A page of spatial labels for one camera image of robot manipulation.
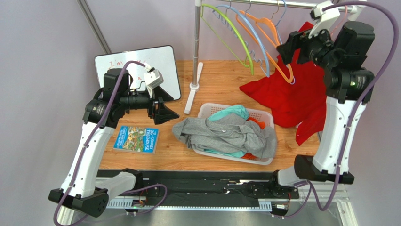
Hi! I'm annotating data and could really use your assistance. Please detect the light blue wire hanger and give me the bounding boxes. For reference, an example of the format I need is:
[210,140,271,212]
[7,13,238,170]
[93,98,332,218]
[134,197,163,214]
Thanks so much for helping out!
[271,0,297,85]

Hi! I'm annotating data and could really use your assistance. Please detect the grey t shirt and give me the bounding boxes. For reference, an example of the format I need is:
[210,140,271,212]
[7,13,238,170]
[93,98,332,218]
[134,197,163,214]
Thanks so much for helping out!
[172,113,277,158]

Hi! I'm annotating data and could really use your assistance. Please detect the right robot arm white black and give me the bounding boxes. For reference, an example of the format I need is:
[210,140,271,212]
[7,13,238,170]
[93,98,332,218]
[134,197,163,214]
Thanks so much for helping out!
[276,21,375,187]

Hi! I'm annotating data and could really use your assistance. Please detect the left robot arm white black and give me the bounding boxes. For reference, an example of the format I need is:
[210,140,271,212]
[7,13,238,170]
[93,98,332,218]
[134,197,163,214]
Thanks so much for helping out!
[48,68,179,218]

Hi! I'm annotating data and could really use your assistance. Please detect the orange hanger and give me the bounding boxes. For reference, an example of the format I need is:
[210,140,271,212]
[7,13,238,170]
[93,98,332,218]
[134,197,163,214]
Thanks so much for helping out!
[235,10,296,85]

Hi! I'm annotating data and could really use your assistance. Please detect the red t shirt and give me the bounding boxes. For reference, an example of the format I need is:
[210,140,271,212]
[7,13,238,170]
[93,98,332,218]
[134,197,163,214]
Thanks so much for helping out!
[239,21,328,146]

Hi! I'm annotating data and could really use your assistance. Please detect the blue plastic notched hanger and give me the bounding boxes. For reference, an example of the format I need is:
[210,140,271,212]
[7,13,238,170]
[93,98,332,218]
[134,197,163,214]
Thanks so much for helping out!
[213,4,270,78]

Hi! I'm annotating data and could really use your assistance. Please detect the teal t shirt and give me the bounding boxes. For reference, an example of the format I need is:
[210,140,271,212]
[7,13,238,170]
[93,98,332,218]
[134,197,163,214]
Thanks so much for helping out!
[203,105,249,158]

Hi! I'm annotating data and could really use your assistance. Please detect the orange t shirt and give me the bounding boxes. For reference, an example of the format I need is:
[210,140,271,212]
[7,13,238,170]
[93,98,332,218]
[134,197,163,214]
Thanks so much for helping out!
[241,117,266,160]

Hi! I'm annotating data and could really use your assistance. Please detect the green hanger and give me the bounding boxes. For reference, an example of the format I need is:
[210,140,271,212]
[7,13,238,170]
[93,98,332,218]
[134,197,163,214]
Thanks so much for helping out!
[200,3,255,75]

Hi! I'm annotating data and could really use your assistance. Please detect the blue treehouse book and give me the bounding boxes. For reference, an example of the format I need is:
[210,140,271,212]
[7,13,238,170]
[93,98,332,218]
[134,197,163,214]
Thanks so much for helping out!
[113,126,160,154]

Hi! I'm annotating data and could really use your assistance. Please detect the white plastic laundry basket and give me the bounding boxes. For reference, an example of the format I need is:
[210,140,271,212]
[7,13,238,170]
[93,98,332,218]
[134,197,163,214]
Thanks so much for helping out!
[194,103,274,165]

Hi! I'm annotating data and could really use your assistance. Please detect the white dry-erase board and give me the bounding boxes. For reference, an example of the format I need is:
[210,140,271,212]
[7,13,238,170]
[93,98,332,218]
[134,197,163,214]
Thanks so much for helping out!
[94,45,181,100]

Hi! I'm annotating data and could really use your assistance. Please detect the metal clothes rack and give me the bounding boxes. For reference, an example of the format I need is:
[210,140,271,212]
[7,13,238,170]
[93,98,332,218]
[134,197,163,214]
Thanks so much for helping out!
[184,0,366,114]

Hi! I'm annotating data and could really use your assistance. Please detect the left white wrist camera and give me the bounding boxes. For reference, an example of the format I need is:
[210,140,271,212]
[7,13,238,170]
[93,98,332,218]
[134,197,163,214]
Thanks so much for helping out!
[144,67,164,89]

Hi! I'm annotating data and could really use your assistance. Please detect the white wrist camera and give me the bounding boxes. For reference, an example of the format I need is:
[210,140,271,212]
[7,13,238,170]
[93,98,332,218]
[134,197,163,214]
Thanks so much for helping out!
[308,0,340,39]
[144,67,164,89]

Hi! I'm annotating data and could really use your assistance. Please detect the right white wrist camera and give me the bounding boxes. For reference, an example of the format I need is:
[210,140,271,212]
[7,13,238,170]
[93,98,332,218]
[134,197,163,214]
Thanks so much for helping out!
[308,0,340,39]

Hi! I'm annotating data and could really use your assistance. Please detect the pink wire hanger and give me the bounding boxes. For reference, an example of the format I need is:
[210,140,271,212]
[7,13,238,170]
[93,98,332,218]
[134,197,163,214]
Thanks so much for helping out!
[330,7,348,38]

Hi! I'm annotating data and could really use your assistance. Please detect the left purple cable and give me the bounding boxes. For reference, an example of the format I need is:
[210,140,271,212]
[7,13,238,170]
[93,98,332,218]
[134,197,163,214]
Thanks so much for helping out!
[53,60,156,226]

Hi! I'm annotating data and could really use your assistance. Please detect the purple cable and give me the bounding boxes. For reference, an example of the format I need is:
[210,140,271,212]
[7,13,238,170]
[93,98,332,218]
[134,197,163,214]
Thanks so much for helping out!
[294,0,399,212]
[53,60,156,226]

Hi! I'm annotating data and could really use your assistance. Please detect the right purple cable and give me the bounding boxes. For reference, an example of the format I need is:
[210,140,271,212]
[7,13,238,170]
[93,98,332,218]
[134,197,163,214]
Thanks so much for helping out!
[294,0,399,212]

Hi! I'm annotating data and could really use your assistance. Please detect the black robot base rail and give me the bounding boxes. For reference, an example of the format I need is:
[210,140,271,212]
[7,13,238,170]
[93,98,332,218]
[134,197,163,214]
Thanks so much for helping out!
[107,170,300,215]

